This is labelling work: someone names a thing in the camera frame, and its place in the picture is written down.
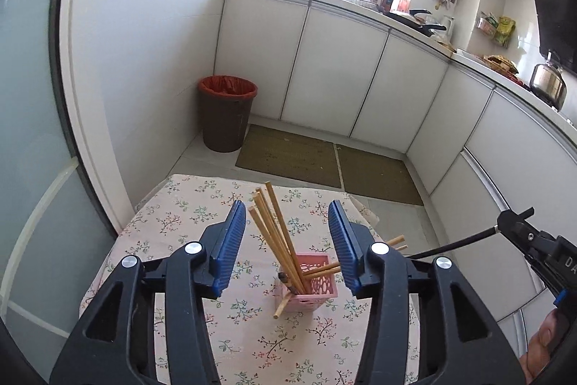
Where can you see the person's right hand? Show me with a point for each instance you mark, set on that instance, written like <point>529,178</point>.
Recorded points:
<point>543,344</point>

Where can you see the white jug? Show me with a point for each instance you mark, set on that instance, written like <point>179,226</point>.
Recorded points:
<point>447,28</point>

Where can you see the woven basket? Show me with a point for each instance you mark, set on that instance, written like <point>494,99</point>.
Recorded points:
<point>500,64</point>

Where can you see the steel kettle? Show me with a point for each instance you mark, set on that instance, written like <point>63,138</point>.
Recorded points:
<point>547,83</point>

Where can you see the olive floor mat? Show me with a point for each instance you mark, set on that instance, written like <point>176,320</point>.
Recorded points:
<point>378,177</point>
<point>288,157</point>

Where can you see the black range hood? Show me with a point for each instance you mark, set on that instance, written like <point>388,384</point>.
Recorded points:
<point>554,6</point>

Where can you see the bunch of wooden chopsticks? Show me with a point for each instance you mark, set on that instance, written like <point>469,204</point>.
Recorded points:
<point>275,227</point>

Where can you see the black frying pan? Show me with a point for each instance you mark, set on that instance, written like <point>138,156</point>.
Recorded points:
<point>417,20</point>

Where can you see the wall rack with packets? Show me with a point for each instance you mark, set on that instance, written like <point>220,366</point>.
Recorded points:
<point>498,28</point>

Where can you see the black chopstick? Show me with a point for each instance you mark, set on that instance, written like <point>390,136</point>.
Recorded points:
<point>450,244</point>

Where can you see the floral tablecloth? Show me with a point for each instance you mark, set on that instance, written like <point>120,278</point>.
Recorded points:
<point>180,222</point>

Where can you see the white kitchen countertop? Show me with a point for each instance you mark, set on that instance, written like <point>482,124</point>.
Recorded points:
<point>478,67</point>

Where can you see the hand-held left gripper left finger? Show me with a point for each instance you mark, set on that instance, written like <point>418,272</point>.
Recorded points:
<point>232,240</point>

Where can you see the white kitchen base cabinets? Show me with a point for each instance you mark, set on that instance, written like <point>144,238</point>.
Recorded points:
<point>338,64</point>

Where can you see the brown trash bin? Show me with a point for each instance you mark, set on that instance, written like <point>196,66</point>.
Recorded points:
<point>225,119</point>

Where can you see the frosted glass door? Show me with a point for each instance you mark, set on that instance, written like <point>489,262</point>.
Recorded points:
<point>31,119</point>

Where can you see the pink plastic basket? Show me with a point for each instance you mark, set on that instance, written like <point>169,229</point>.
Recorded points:
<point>315,290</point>

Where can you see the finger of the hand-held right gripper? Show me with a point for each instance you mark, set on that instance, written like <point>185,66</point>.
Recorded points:
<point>518,227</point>

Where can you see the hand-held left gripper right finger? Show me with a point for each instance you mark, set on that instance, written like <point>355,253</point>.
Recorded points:
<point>342,249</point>

